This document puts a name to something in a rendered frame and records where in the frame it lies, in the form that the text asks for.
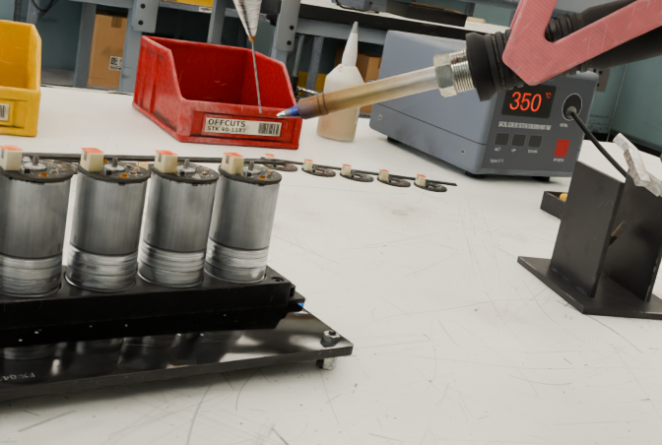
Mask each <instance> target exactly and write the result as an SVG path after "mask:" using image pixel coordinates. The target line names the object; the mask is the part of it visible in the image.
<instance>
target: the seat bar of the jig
mask: <svg viewBox="0 0 662 445"><path fill-rule="evenodd" d="M138 265H139V262H137V267H136V275H135V281H134V286H133V287H132V288H129V289H127V290H124V291H116V292H100V291H91V290H86V289H82V288H79V287H76V286H72V285H70V284H69V283H67V282H66V281H65V273H66V265H62V268H61V277H60V285H59V291H57V292H56V293H53V294H50V295H46V296H39V297H16V296H10V295H5V294H1V293H0V330H8V329H20V328H30V327H42V326H54V325H66V324H77V323H89V322H100V321H112V320H123V319H135V318H147V317H159V316H169V315H181V314H193V313H205V312H217V311H228V310H239V309H251V308H263V307H274V306H286V305H288V301H289V296H290V290H291V284H292V282H291V281H289V280H288V279H286V278H285V277H284V276H282V275H281V274H279V273H278V272H276V271H275V270H273V269H272V268H270V267H269V266H268V265H266V270H265V275H264V280H263V281H260V282H257V283H249V284H243V283H233V282H227V281H223V280H220V279H217V278H214V277H212V276H210V275H208V274H206V273H205V272H203V278H202V283H201V284H200V285H198V286H190V287H171V286H159V285H156V284H152V283H149V282H147V281H145V280H143V279H141V278H140V277H139V276H138V275H137V272H138Z"/></svg>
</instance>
